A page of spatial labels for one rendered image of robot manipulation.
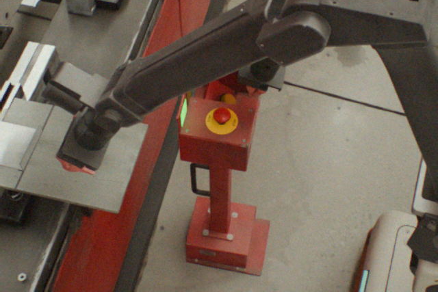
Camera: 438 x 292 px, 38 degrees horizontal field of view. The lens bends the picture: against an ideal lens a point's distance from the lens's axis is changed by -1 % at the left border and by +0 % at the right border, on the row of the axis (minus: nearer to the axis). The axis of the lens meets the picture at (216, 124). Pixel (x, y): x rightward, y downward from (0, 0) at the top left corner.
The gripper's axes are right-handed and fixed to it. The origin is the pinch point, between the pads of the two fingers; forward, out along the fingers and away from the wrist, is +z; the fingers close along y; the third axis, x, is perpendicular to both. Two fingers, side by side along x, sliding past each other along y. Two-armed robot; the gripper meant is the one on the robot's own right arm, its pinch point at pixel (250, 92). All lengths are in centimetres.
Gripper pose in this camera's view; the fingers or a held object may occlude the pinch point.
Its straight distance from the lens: 147.5
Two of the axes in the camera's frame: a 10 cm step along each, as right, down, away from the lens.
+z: -2.4, 5.0, 8.3
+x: -2.0, 8.2, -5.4
